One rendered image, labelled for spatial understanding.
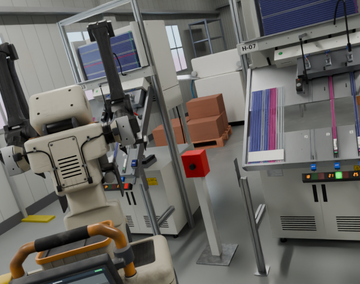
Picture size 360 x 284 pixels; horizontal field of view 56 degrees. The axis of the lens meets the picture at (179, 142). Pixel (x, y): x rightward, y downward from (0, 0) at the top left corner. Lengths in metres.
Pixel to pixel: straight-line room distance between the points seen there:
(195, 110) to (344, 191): 3.47
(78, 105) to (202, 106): 4.11
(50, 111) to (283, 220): 1.68
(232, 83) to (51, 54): 2.89
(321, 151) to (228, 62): 4.25
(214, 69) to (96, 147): 4.94
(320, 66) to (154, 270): 1.50
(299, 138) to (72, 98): 1.21
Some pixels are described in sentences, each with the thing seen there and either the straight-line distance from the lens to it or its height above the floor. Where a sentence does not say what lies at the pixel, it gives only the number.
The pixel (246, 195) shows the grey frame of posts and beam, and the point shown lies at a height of 0.53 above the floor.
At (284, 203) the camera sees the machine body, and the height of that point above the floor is 0.33.
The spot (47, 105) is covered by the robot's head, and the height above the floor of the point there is 1.34.
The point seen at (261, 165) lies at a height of 0.72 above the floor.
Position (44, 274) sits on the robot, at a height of 0.95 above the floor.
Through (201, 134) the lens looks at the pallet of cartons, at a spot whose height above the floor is 0.22.
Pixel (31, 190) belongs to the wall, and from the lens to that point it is 4.57.
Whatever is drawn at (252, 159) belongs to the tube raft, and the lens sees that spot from 1.95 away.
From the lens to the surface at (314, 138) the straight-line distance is 1.93.
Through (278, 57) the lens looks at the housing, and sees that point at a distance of 2.21.
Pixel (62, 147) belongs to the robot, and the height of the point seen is 1.18.
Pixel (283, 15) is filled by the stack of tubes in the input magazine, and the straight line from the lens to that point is 2.20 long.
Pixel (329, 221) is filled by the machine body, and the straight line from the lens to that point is 2.38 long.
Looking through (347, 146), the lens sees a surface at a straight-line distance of 1.89.
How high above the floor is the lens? 1.39
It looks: 14 degrees down
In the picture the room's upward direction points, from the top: 14 degrees counter-clockwise
